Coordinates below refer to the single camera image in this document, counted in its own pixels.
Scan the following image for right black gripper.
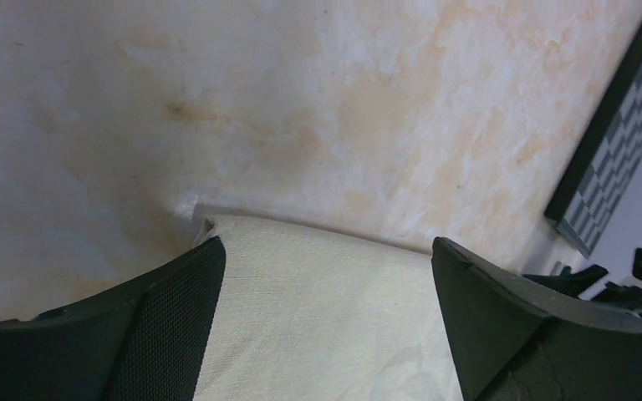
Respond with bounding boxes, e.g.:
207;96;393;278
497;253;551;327
522;265;642;318

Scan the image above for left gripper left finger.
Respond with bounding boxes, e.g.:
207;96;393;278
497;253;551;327
0;237;226;400

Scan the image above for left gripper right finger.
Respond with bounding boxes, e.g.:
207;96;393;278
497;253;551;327
432;237;642;400

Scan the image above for black white checkerboard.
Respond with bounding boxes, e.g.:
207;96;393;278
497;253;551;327
544;23;642;257

